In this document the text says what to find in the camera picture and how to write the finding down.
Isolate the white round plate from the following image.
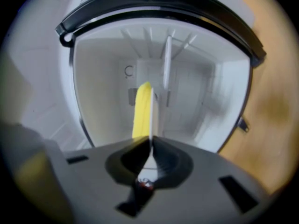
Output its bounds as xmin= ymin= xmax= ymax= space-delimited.
xmin=137 ymin=87 xmax=161 ymax=184

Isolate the mini fridge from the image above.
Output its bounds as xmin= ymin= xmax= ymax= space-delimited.
xmin=55 ymin=0 xmax=267 ymax=154

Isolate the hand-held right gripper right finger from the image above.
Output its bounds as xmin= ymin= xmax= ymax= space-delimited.
xmin=140 ymin=136 xmax=271 ymax=224

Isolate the round wooden table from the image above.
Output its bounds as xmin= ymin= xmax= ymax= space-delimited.
xmin=219 ymin=0 xmax=292 ymax=196

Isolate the yellow corn cob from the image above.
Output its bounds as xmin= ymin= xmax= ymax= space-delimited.
xmin=132 ymin=82 xmax=154 ymax=140

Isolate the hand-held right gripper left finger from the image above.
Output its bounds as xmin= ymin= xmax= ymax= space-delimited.
xmin=63 ymin=136 xmax=150 ymax=224

